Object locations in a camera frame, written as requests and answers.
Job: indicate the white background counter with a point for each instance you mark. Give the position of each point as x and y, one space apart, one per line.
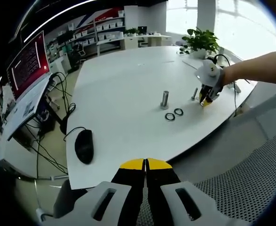
133 42

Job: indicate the small steel threaded stud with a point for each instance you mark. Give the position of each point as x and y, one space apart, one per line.
194 93

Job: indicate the black desk leg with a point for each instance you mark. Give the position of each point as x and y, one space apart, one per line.
57 113

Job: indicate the small counter plant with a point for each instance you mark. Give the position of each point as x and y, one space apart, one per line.
131 31

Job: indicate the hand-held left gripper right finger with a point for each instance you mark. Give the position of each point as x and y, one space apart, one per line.
199 195

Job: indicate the potted green plant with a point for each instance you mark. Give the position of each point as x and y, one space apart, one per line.
202 41

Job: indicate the black background monitor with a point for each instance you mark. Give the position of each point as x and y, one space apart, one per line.
65 36

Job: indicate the white mesh chair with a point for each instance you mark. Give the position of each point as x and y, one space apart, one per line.
246 164

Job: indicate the background office chair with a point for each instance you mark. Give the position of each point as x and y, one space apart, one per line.
81 50

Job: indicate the white side desk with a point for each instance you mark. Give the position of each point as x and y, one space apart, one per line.
30 103

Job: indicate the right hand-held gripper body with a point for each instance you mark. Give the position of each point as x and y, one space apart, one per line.
207 73

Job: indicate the steel washer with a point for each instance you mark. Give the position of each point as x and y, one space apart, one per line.
175 111
166 116

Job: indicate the black computer mouse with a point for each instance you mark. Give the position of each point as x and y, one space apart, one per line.
84 147

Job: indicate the linear ceiling light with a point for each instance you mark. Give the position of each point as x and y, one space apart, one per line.
53 18

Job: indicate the shelf with white bins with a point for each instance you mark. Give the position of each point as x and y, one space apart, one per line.
104 28

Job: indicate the small black counter monitor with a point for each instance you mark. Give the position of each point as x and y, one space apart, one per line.
142 30

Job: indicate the red-screen computer monitor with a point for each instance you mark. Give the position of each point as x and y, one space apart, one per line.
27 66

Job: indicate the large steel threaded stud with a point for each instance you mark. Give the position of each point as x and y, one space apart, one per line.
164 97

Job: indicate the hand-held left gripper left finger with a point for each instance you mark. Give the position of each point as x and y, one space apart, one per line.
123 188

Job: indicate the white paper sheet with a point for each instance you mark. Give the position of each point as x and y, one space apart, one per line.
191 64

